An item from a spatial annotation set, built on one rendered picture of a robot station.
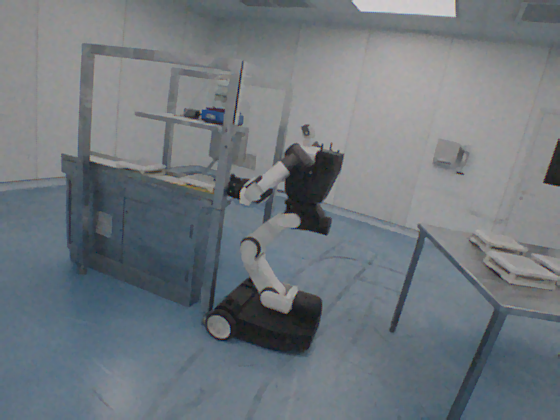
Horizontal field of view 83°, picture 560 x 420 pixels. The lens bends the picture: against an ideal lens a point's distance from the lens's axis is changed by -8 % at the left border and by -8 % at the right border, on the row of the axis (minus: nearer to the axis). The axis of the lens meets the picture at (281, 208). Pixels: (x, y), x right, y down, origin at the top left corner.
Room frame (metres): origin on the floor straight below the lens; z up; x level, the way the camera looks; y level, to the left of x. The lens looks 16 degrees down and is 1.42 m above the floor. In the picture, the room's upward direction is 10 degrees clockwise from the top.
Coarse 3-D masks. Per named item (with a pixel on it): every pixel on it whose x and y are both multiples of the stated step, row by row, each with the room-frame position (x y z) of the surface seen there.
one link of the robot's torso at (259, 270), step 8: (240, 248) 1.98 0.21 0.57; (248, 248) 1.95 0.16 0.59; (256, 248) 1.95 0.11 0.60; (248, 256) 1.95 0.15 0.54; (264, 256) 2.10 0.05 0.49; (248, 264) 1.95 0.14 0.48; (256, 264) 1.97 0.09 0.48; (264, 264) 2.03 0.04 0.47; (248, 272) 1.99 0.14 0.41; (256, 272) 1.97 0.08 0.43; (264, 272) 1.97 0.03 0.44; (272, 272) 2.05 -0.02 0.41; (256, 280) 1.98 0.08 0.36; (264, 280) 1.97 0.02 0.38; (272, 280) 1.99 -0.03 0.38; (264, 288) 1.97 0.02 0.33; (272, 288) 1.94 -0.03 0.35; (280, 288) 1.98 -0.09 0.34
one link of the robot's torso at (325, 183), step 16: (304, 144) 1.97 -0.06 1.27; (320, 160) 1.84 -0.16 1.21; (336, 160) 1.84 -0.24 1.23; (288, 176) 1.90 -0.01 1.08; (304, 176) 1.86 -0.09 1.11; (320, 176) 1.86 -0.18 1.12; (336, 176) 1.96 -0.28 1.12; (288, 192) 1.90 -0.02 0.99; (304, 192) 1.87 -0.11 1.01; (320, 192) 1.86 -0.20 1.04
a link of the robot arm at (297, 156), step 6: (294, 150) 1.74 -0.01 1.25; (300, 150) 1.75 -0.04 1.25; (288, 156) 1.74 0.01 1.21; (294, 156) 1.73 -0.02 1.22; (300, 156) 1.73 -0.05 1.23; (306, 156) 1.73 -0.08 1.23; (282, 162) 1.73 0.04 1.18; (288, 162) 1.72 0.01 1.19; (294, 162) 1.72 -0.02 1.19; (300, 162) 1.71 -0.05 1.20; (306, 162) 1.71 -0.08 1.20; (288, 168) 1.71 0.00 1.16; (294, 168) 1.73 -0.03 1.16; (300, 168) 1.72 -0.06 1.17
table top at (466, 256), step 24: (432, 240) 1.97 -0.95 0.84; (456, 240) 2.00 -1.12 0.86; (456, 264) 1.61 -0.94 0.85; (480, 264) 1.62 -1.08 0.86; (480, 288) 1.34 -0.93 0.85; (504, 288) 1.35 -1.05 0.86; (528, 288) 1.40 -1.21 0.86; (504, 312) 1.17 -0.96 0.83; (528, 312) 1.17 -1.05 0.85; (552, 312) 1.18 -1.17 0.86
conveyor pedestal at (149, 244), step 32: (96, 192) 2.30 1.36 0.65; (128, 192) 2.21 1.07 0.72; (96, 224) 2.29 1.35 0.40; (128, 224) 2.21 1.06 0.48; (160, 224) 2.14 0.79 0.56; (192, 224) 2.07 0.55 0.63; (96, 256) 2.29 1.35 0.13; (128, 256) 2.21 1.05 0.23; (160, 256) 2.14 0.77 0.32; (192, 256) 2.06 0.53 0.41; (160, 288) 2.14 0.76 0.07; (192, 288) 2.07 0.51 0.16
